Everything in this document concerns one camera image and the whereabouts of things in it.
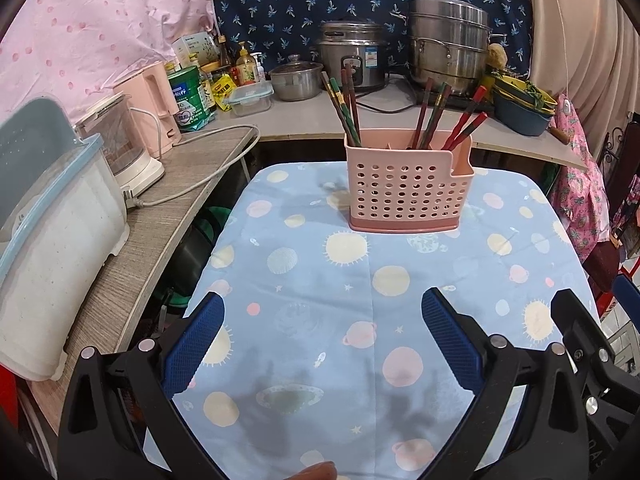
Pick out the wood grain counter shelf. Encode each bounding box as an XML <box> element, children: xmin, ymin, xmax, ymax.
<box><xmin>25</xmin><ymin>87</ymin><xmax>593</xmax><ymax>433</ymax></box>

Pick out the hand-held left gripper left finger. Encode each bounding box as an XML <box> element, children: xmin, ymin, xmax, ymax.
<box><xmin>56</xmin><ymin>291</ymin><xmax>226</xmax><ymax>480</ymax></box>

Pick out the dark red chopstick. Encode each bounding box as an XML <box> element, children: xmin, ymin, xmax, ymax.
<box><xmin>341</xmin><ymin>60</ymin><xmax>357</xmax><ymax>136</ymax></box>
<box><xmin>348</xmin><ymin>62</ymin><xmax>362</xmax><ymax>136</ymax></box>

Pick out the pink electric kettle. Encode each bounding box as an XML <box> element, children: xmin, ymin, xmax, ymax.
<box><xmin>112</xmin><ymin>60</ymin><xmax>182</xmax><ymax>158</ymax></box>

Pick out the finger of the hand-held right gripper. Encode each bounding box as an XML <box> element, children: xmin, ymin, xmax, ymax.
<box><xmin>611</xmin><ymin>275</ymin><xmax>640</xmax><ymax>313</ymax></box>
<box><xmin>550</xmin><ymin>287</ymin><xmax>640</xmax><ymax>413</ymax></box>

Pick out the navy printed cloth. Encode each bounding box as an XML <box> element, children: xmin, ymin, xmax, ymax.
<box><xmin>212</xmin><ymin>0</ymin><xmax>533</xmax><ymax>81</ymax></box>

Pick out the pink dotted curtain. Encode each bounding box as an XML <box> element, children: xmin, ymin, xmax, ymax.
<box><xmin>0</xmin><ymin>0</ymin><xmax>251</xmax><ymax>126</ymax></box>

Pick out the person's left hand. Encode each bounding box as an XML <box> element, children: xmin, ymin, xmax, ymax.
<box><xmin>289</xmin><ymin>461</ymin><xmax>339</xmax><ymax>480</ymax></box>

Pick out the clear food container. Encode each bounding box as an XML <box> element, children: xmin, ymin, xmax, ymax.
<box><xmin>222</xmin><ymin>82</ymin><xmax>275</xmax><ymax>116</ymax></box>

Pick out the white plastic storage tub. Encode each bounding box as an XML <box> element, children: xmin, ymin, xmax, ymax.
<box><xmin>0</xmin><ymin>97</ymin><xmax>131</xmax><ymax>381</ymax></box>

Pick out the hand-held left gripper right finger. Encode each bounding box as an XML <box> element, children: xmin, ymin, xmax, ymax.
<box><xmin>421</xmin><ymin>287</ymin><xmax>590</xmax><ymax>480</ymax></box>

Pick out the blue plastic basin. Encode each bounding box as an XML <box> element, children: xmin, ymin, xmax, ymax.
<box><xmin>492</xmin><ymin>72</ymin><xmax>558</xmax><ymax>137</ymax></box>

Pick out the large steel steamer pot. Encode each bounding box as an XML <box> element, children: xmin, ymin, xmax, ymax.
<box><xmin>395</xmin><ymin>0</ymin><xmax>508</xmax><ymax>98</ymax></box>

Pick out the blue planet print tablecloth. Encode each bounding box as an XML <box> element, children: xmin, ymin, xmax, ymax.
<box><xmin>142</xmin><ymin>162</ymin><xmax>601</xmax><ymax>480</ymax></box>

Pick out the white green carton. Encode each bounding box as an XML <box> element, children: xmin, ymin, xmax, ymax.
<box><xmin>172</xmin><ymin>31</ymin><xmax>221</xmax><ymax>68</ymax></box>

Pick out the maroon chopstick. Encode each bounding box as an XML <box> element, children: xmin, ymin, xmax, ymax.
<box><xmin>426</xmin><ymin>85</ymin><xmax>453</xmax><ymax>151</ymax></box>
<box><xmin>411</xmin><ymin>77</ymin><xmax>435</xmax><ymax>151</ymax></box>

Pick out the brown chopstick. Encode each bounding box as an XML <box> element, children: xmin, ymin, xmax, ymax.
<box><xmin>320</xmin><ymin>71</ymin><xmax>358</xmax><ymax>146</ymax></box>

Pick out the black metal stand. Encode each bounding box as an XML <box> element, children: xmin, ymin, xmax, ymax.
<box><xmin>600</xmin><ymin>120</ymin><xmax>640</xmax><ymax>241</ymax></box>

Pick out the green tin can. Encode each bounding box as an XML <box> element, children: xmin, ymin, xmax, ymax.
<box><xmin>167</xmin><ymin>66</ymin><xmax>205</xmax><ymax>130</ymax></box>

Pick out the beige curtain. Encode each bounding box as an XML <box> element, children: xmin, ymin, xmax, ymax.
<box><xmin>520</xmin><ymin>0</ymin><xmax>640</xmax><ymax>126</ymax></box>

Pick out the white power cable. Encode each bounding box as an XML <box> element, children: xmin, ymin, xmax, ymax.
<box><xmin>121</xmin><ymin>124</ymin><xmax>262</xmax><ymax>209</ymax></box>

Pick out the steel rice cooker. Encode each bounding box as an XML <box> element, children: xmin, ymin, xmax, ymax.
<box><xmin>316</xmin><ymin>20</ymin><xmax>387</xmax><ymax>93</ymax></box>

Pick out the pink perforated utensil basket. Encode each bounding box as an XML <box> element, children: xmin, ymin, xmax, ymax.
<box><xmin>344</xmin><ymin>128</ymin><xmax>475</xmax><ymax>234</ymax></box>

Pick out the pink floral cloth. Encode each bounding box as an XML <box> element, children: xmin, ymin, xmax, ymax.
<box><xmin>550</xmin><ymin>92</ymin><xmax>613</xmax><ymax>261</ymax></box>

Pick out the steel pot with glass lid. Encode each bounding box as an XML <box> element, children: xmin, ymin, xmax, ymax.
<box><xmin>269</xmin><ymin>55</ymin><xmax>325</xmax><ymax>102</ymax></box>

